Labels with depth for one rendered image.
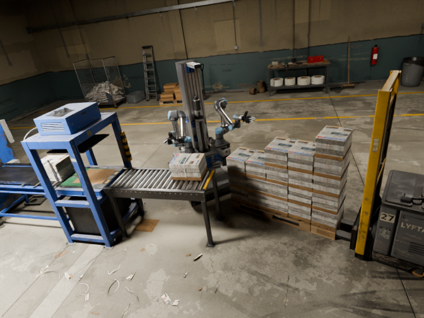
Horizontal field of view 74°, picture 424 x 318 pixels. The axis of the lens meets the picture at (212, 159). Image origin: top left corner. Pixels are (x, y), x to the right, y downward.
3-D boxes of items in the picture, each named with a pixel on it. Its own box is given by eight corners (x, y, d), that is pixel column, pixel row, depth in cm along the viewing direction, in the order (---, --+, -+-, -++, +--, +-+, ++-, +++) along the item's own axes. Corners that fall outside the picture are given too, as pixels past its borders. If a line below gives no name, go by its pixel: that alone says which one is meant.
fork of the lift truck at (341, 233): (272, 212, 388) (272, 209, 386) (355, 237, 329) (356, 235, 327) (269, 216, 381) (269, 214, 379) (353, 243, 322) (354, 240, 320)
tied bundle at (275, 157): (277, 152, 372) (276, 136, 361) (298, 156, 355) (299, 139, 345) (264, 165, 346) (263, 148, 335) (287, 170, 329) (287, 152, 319)
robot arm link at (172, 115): (183, 147, 402) (176, 111, 377) (173, 148, 403) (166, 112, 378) (185, 144, 412) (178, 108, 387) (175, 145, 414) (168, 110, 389)
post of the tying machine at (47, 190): (77, 239, 395) (31, 138, 324) (73, 243, 387) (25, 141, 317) (72, 238, 397) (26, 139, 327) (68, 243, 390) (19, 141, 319)
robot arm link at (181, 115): (187, 111, 391) (188, 144, 378) (179, 111, 392) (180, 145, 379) (185, 107, 380) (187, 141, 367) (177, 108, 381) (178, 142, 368)
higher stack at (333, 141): (319, 214, 376) (325, 124, 318) (343, 221, 359) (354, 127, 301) (310, 232, 350) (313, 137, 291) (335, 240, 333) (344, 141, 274)
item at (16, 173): (86, 170, 426) (84, 164, 422) (56, 195, 372) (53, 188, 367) (9, 168, 469) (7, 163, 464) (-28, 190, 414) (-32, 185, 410)
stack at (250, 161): (244, 193, 442) (240, 146, 404) (320, 214, 376) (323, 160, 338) (231, 207, 415) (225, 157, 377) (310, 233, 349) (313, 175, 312)
